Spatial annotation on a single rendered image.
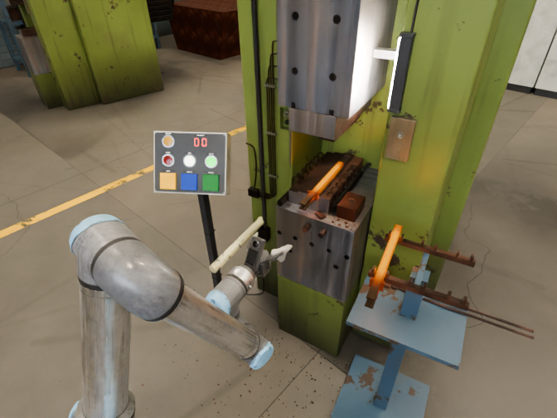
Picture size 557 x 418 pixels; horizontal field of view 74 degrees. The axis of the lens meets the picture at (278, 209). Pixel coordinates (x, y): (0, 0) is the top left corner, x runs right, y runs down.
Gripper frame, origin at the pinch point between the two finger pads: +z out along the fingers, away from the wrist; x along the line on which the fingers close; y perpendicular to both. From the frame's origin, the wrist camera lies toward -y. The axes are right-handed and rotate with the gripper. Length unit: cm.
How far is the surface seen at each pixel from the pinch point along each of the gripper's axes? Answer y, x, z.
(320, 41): -62, 0, 33
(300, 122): -31.5, -7.2, 32.9
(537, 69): 64, 96, 553
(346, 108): -41, 11, 33
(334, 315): 65, 18, 27
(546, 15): -2, 83, 556
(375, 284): -1.2, 40.0, -4.9
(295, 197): 5.1, -9.0, 32.9
